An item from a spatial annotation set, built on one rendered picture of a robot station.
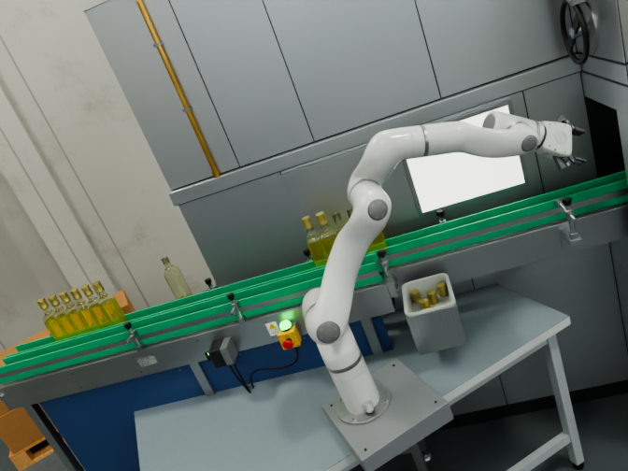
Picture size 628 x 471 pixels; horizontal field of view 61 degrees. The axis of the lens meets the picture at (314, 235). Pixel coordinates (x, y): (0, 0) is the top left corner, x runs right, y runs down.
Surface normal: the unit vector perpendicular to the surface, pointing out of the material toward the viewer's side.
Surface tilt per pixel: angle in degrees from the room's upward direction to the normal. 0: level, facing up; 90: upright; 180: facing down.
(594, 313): 90
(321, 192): 90
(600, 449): 0
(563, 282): 90
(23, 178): 90
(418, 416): 2
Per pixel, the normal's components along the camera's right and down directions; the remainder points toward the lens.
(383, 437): -0.38, -0.86
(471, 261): -0.09, 0.40
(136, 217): 0.36, 0.22
